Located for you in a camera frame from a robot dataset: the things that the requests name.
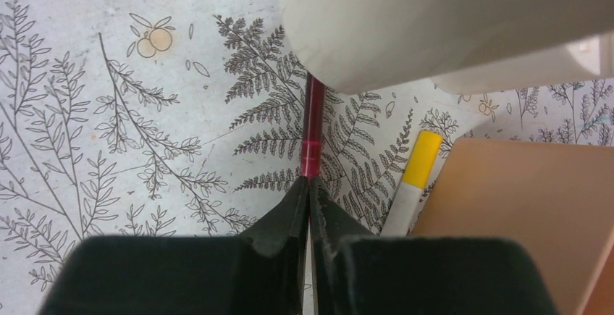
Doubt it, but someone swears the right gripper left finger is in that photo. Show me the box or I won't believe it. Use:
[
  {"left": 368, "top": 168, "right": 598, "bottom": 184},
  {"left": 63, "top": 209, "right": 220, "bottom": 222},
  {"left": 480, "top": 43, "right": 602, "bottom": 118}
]
[{"left": 40, "top": 177, "right": 308, "bottom": 314}]

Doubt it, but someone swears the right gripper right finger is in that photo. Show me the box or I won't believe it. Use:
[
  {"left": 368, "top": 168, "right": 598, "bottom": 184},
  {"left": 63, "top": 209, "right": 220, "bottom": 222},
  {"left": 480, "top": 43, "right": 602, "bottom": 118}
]
[{"left": 309, "top": 177, "right": 557, "bottom": 314}]

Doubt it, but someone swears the dark red pen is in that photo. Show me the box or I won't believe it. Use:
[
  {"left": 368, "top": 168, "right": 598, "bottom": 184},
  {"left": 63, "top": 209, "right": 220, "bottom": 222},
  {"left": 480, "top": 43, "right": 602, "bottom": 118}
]
[{"left": 300, "top": 73, "right": 326, "bottom": 178}]

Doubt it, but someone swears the white three-drawer organizer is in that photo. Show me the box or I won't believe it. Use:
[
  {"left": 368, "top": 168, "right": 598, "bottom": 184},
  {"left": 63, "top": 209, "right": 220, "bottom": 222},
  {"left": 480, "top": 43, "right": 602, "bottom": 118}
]
[{"left": 279, "top": 0, "right": 613, "bottom": 94}]

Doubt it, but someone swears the yellow capped white marker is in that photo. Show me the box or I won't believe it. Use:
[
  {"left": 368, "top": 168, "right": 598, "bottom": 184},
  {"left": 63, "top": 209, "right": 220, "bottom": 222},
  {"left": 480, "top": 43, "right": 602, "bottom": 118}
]
[{"left": 380, "top": 130, "right": 442, "bottom": 236}]

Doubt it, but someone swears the orange plastic file rack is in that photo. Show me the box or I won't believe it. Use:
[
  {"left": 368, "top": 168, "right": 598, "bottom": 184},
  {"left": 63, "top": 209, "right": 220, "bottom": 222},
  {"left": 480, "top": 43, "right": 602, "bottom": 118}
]
[{"left": 412, "top": 138, "right": 613, "bottom": 314}]

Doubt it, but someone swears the floral table mat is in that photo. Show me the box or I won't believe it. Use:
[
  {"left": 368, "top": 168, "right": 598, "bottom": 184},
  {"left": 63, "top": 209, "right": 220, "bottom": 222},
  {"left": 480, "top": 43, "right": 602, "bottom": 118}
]
[{"left": 1, "top": 0, "right": 613, "bottom": 314}]

